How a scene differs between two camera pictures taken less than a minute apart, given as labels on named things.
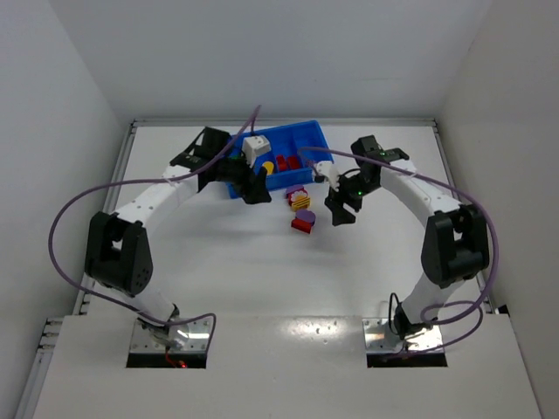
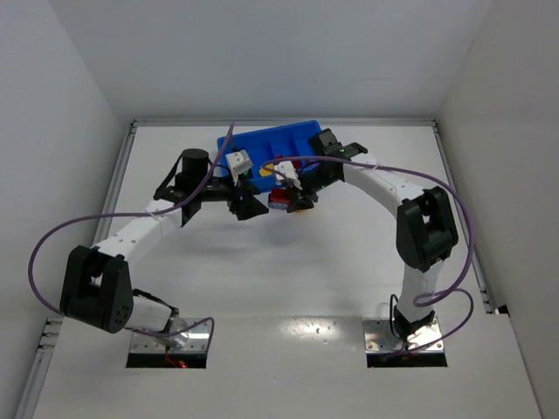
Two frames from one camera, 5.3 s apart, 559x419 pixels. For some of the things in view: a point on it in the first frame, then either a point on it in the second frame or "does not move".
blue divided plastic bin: x=295 y=150 does not move
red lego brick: x=301 y=225 → x=279 y=195
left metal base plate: x=196 y=339 does not move
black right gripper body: x=341 y=197 → x=300 y=197
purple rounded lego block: x=306 y=215 → x=278 y=205
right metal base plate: x=379 y=338 does not move
